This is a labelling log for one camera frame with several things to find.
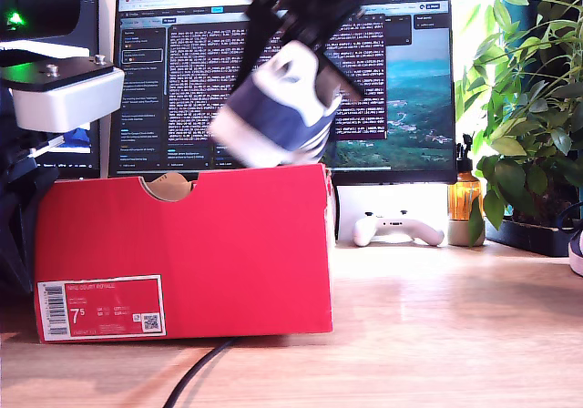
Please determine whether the wide black computer monitor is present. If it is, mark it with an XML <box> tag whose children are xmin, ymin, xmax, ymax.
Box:
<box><xmin>107</xmin><ymin>0</ymin><xmax>458</xmax><ymax>185</ymax></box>

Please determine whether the white game controller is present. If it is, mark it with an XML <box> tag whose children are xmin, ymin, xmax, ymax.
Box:
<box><xmin>352</xmin><ymin>210</ymin><xmax>445</xmax><ymax>248</ymax></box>

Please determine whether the green leafy houseplant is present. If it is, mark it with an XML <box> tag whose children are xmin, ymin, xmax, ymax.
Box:
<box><xmin>455</xmin><ymin>0</ymin><xmax>583</xmax><ymax>231</ymax></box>

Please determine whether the small cream ceramic pot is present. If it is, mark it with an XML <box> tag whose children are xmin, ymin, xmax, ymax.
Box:
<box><xmin>447</xmin><ymin>219</ymin><xmax>486</xmax><ymax>248</ymax></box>

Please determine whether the blue suede sneaker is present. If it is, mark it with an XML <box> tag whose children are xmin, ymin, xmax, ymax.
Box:
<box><xmin>207</xmin><ymin>41</ymin><xmax>343</xmax><ymax>168</ymax></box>
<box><xmin>556</xmin><ymin>200</ymin><xmax>583</xmax><ymax>278</ymax></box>

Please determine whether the red cardboard shoebox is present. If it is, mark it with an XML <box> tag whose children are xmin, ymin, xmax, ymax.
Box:
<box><xmin>34</xmin><ymin>163</ymin><xmax>338</xmax><ymax>344</ymax></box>

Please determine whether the black table cable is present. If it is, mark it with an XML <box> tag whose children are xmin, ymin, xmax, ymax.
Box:
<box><xmin>162</xmin><ymin>337</ymin><xmax>238</xmax><ymax>408</ymax></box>

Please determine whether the narrow black computer monitor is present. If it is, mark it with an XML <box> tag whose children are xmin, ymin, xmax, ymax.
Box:
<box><xmin>26</xmin><ymin>0</ymin><xmax>101</xmax><ymax>180</ymax></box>

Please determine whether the black planter tray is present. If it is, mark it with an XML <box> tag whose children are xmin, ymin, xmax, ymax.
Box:
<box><xmin>485</xmin><ymin>219</ymin><xmax>578</xmax><ymax>258</ymax></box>

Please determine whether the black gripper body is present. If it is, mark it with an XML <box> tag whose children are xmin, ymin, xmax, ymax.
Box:
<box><xmin>0</xmin><ymin>91</ymin><xmax>65</xmax><ymax>181</ymax></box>

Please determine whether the amber glass pump bottle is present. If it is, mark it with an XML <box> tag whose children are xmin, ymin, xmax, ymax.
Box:
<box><xmin>447</xmin><ymin>133</ymin><xmax>484</xmax><ymax>221</ymax></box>

